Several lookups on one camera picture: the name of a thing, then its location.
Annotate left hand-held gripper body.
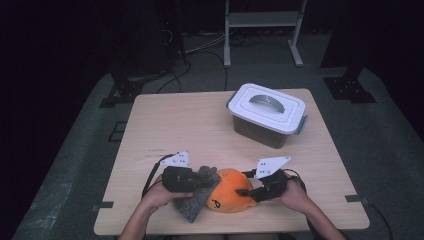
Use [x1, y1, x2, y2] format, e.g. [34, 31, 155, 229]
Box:
[159, 150, 201, 194]

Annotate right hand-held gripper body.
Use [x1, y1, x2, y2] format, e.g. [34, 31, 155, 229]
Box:
[253, 155, 292, 203]

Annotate orange plush toy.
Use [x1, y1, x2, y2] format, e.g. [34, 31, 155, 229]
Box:
[204, 168, 258, 214]

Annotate grey cloth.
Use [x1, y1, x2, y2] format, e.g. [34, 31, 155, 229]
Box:
[173, 165, 222, 224]

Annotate clear grey storage box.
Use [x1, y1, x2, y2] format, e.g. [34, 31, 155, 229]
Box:
[226, 93, 308, 150]

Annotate person's right hand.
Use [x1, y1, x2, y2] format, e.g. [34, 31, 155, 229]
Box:
[276, 181, 314, 212]

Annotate person's left hand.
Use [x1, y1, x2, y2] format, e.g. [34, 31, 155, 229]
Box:
[141, 176, 194, 210]

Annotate black tape strip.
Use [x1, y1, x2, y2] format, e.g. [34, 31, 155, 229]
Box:
[344, 194, 369, 205]
[91, 200, 114, 213]

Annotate black floor tape marking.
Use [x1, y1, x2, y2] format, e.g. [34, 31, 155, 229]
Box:
[108, 121, 128, 143]

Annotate black stand base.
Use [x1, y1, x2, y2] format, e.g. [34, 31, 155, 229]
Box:
[99, 71, 145, 109]
[323, 64, 378, 104]

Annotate dark equipment stand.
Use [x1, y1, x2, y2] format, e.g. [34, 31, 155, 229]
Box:
[156, 0, 188, 66]

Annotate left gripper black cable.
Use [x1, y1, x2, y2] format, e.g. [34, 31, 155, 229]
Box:
[141, 153, 176, 198]

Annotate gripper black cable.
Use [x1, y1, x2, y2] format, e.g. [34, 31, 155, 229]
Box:
[283, 168, 323, 240]
[141, 153, 176, 198]

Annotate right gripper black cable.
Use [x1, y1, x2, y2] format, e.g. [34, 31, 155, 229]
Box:
[283, 168, 323, 240]

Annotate thin black floor cable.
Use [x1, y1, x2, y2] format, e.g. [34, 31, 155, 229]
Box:
[366, 199, 394, 240]

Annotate pale floor cables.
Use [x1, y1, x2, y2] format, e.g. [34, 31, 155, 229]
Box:
[183, 32, 228, 55]

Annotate white metal table frame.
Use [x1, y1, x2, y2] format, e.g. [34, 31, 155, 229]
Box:
[223, 0, 308, 69]

